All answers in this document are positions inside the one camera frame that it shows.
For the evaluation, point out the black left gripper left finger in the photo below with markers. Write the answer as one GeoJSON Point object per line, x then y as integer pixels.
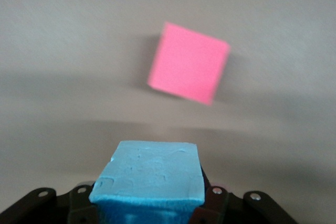
{"type": "Point", "coordinates": [52, 208]}

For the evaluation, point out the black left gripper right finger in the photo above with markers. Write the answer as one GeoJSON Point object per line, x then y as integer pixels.
{"type": "Point", "coordinates": [236, 211]}

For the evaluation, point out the blue foam block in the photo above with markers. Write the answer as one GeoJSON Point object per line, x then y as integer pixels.
{"type": "Point", "coordinates": [149, 174]}

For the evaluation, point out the red foam block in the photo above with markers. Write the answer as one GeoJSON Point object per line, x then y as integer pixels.
{"type": "Point", "coordinates": [189, 64]}

